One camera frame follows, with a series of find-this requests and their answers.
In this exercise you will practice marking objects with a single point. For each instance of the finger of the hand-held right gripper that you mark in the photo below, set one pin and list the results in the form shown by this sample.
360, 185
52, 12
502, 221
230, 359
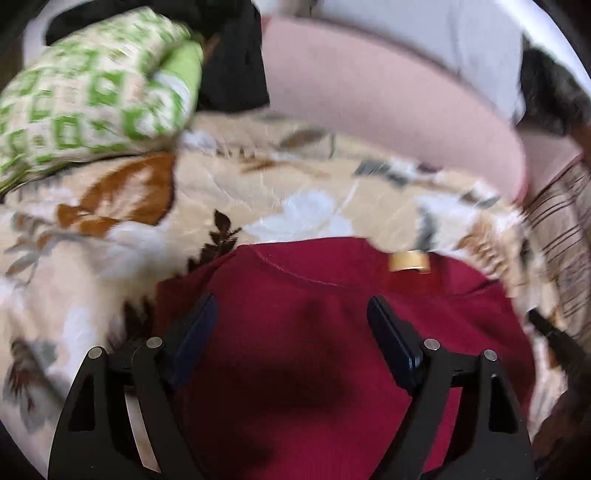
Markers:
561, 344

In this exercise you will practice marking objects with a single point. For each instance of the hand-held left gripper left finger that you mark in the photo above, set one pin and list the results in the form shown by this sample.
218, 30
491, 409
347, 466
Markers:
196, 337

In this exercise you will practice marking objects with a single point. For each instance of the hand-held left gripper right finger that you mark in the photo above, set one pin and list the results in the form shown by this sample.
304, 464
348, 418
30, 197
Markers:
392, 341

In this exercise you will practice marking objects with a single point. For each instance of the red long-sleeved sweater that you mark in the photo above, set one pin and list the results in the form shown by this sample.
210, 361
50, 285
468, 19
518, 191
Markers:
323, 286

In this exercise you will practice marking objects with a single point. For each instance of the striped beige sofa cushion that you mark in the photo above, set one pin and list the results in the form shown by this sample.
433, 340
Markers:
563, 217

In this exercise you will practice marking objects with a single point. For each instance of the leaf-print fleece blanket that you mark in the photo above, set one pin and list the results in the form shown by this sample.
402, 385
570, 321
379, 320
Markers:
138, 221

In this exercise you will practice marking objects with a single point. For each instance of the pink corner sofa cushion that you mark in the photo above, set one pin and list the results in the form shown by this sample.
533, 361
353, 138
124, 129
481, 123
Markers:
545, 157

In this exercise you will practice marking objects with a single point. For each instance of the pink sofa backrest cushion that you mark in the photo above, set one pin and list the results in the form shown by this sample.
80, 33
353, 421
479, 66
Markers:
369, 101

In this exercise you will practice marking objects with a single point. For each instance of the dark fur cloth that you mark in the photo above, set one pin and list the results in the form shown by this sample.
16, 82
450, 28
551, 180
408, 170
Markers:
549, 92

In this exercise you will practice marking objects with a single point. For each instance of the green patterned pillow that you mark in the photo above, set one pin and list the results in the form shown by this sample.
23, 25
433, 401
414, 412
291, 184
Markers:
83, 92

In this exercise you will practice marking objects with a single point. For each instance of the black garment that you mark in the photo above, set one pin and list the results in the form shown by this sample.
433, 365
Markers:
235, 69

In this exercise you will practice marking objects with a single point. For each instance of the light grey pillow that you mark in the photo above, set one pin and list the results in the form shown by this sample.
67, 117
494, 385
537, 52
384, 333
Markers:
438, 32

